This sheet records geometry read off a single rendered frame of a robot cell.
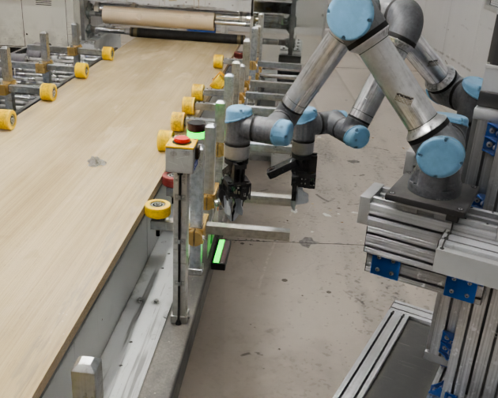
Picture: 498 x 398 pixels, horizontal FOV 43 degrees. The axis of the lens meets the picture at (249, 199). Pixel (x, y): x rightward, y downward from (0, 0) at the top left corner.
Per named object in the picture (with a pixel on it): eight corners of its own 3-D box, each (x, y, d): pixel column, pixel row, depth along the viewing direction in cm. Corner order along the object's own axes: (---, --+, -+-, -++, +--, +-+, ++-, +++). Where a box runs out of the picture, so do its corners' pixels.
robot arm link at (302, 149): (291, 143, 207) (292, 135, 214) (290, 156, 209) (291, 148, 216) (315, 144, 206) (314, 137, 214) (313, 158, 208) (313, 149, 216)
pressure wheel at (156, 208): (160, 227, 206) (160, 195, 201) (175, 236, 201) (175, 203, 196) (140, 234, 201) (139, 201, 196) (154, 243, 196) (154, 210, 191)
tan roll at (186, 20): (287, 34, 454) (288, 16, 449) (287, 37, 443) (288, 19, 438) (92, 20, 463) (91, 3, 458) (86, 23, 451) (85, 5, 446)
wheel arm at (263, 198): (290, 204, 222) (291, 193, 220) (290, 208, 219) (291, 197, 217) (167, 194, 224) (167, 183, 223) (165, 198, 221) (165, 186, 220)
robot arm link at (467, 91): (472, 124, 213) (480, 84, 208) (445, 113, 224) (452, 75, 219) (499, 122, 218) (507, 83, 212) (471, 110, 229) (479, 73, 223)
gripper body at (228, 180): (225, 203, 185) (228, 164, 180) (219, 191, 193) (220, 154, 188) (250, 201, 187) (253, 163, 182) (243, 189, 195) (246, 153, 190)
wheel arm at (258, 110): (298, 115, 286) (299, 107, 284) (298, 118, 283) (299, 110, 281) (188, 107, 289) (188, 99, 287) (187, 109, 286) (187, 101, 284)
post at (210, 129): (212, 250, 227) (216, 122, 208) (210, 255, 224) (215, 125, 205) (202, 249, 228) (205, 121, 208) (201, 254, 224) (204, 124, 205)
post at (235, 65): (235, 163, 294) (240, 60, 274) (235, 167, 290) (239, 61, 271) (228, 163, 294) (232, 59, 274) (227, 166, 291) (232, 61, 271)
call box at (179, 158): (198, 167, 162) (198, 138, 159) (193, 177, 155) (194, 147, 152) (171, 165, 162) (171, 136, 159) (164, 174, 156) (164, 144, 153)
